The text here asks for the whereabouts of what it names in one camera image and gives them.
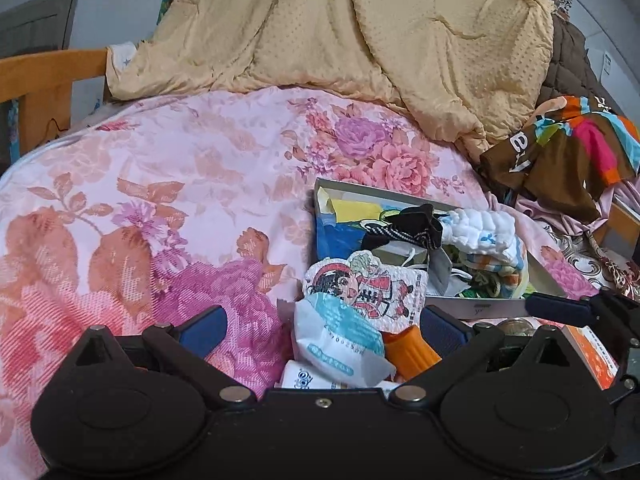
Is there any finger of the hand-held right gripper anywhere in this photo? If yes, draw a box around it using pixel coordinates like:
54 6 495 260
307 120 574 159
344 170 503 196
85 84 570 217
602 355 640 408
525 290 640 356

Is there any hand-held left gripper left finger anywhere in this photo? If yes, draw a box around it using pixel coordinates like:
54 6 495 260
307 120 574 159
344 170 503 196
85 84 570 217
75 304 253 406

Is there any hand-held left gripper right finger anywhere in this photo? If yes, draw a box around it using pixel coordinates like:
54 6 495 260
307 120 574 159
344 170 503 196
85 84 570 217
389 304 571 406

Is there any cartoon print tissue packet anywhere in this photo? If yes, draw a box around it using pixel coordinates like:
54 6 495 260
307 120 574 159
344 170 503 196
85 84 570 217
303 252 430 334

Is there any white teal wipes packet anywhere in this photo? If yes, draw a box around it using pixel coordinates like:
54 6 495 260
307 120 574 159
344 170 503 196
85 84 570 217
292 292 398 389

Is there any grey box with cartoon drawing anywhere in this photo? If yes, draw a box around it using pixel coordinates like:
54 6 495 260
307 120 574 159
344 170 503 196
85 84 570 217
312 177 568 322

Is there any orange ribbed plastic object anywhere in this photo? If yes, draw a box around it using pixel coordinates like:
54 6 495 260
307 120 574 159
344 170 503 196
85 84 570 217
382 324 444 382

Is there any orange white carton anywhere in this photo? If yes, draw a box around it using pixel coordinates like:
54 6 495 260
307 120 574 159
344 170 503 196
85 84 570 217
560 324 621 392

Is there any round metal lid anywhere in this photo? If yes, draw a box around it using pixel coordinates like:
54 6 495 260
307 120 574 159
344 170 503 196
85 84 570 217
497 316 534 337

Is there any white face mask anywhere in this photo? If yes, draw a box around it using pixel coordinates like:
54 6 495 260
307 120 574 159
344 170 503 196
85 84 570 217
400 244 453 297

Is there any brown white floral cloth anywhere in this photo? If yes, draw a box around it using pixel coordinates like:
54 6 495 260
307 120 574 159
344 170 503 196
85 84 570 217
542 225 640 304

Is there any striped colourful cloth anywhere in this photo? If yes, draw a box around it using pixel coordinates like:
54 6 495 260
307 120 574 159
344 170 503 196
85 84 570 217
450 250 528 302

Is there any pale pink cloth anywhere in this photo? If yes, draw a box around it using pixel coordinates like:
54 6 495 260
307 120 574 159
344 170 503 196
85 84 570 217
515 180 631 242

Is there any white quilted cloth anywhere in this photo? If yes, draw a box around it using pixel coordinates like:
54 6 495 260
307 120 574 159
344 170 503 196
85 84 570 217
442 207 527 272

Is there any brown cardboard box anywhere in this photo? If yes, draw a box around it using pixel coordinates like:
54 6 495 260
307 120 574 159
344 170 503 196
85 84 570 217
595 194 640 262

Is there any black patterned sock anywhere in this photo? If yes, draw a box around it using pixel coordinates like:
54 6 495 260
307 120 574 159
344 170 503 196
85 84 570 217
360 204 446 252

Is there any brown colourful printed cloth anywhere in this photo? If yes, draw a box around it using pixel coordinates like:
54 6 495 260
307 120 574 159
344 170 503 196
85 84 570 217
480 95 640 224

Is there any pink floral bed sheet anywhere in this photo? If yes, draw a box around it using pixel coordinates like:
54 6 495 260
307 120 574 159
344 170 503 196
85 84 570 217
0 85 601 461

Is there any dark brown quilted blanket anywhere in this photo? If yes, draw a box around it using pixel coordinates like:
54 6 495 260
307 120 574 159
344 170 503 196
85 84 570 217
537 15 622 112

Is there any yellow dotted quilt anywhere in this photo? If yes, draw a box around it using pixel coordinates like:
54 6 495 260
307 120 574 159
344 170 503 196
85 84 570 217
105 0 558 161

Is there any grey door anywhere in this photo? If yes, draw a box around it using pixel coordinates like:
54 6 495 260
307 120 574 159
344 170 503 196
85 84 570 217
0 0 82 61

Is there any wooden bed frame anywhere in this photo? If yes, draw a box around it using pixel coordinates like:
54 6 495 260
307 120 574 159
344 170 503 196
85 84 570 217
0 47 112 162

